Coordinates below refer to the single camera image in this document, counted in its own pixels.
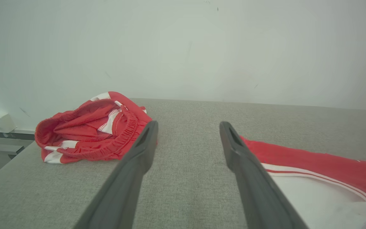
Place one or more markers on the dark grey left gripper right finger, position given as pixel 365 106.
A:
pixel 256 190

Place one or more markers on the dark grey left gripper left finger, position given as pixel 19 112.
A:
pixel 122 190

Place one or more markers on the red shorts with white bands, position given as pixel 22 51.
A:
pixel 84 127

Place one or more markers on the red garment with white panel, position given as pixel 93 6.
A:
pixel 329 162

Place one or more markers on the white wall socket box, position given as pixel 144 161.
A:
pixel 2 121

